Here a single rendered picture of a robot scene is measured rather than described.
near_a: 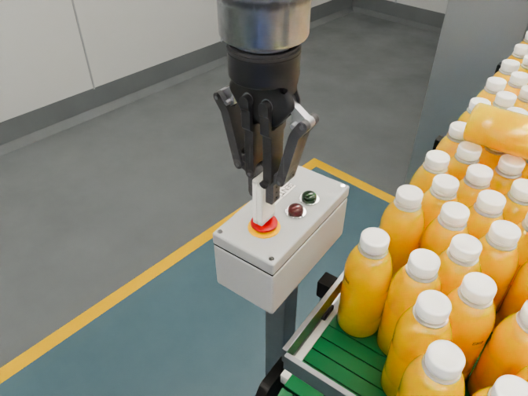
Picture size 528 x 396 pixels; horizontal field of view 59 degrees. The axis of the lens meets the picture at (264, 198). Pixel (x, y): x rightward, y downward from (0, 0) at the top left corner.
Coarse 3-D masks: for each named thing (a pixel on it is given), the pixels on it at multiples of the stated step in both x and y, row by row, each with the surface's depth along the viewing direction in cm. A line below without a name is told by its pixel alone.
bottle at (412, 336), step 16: (400, 320) 58; (416, 320) 55; (448, 320) 55; (400, 336) 57; (416, 336) 55; (432, 336) 54; (448, 336) 55; (400, 352) 58; (416, 352) 56; (384, 368) 64; (400, 368) 59; (384, 384) 64
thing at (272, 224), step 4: (252, 220) 62; (272, 220) 62; (276, 220) 62; (252, 224) 61; (256, 224) 61; (264, 224) 61; (268, 224) 61; (272, 224) 61; (276, 224) 61; (256, 228) 61; (260, 228) 61; (264, 228) 60; (268, 228) 61; (272, 228) 61; (264, 232) 60
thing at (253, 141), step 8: (248, 96) 50; (240, 104) 50; (248, 104) 50; (248, 112) 50; (248, 120) 51; (248, 128) 52; (256, 128) 53; (248, 136) 53; (256, 136) 53; (248, 144) 54; (256, 144) 54; (248, 152) 55; (256, 152) 55; (248, 160) 55; (256, 160) 55; (248, 168) 56; (248, 176) 57
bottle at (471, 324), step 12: (456, 288) 60; (456, 300) 58; (492, 300) 57; (456, 312) 58; (468, 312) 57; (480, 312) 57; (492, 312) 57; (456, 324) 58; (468, 324) 57; (480, 324) 57; (492, 324) 58; (456, 336) 59; (468, 336) 58; (480, 336) 58; (468, 348) 59; (480, 348) 60; (468, 360) 61; (468, 372) 64
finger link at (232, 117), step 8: (216, 96) 53; (224, 96) 53; (224, 104) 53; (224, 112) 54; (232, 112) 54; (240, 112) 55; (224, 120) 54; (232, 120) 54; (240, 120) 55; (232, 128) 54; (240, 128) 55; (232, 136) 55; (240, 136) 56; (232, 144) 56; (240, 144) 56; (232, 152) 56; (240, 152) 56; (240, 160) 56
